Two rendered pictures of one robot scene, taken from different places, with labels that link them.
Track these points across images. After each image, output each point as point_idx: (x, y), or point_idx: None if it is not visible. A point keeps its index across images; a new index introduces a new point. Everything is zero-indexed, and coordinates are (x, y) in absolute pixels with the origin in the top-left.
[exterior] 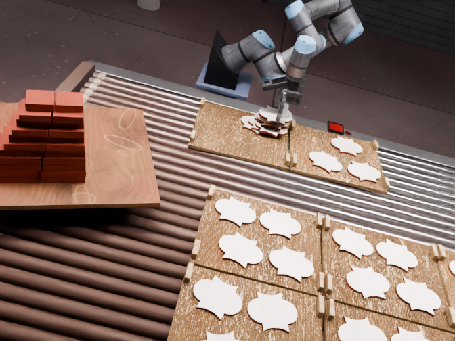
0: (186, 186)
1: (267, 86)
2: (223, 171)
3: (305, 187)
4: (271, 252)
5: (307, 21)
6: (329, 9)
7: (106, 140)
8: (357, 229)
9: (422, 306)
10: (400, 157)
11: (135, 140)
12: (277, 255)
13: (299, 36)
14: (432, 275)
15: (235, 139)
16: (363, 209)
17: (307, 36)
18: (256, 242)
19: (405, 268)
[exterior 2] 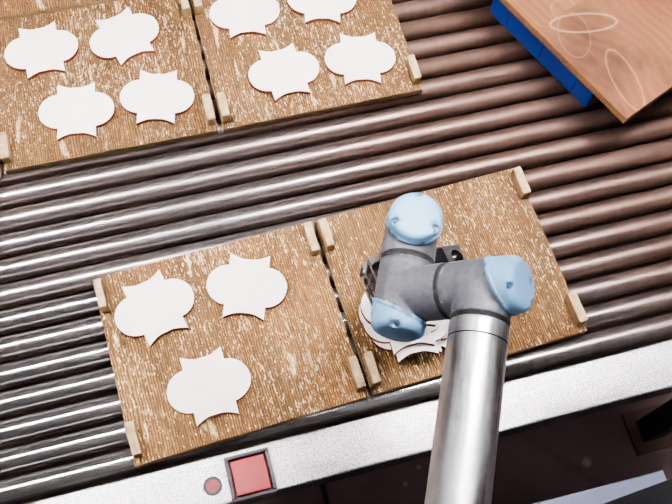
0: (457, 84)
1: (448, 245)
2: (424, 149)
3: (268, 203)
4: (278, 14)
5: (451, 266)
6: (430, 462)
7: (605, 12)
8: (150, 136)
9: (36, 33)
10: (56, 468)
11: (572, 37)
12: (268, 12)
13: (440, 213)
14: (10, 105)
15: (447, 240)
16: (141, 208)
17: (422, 222)
18: (305, 18)
19: (61, 87)
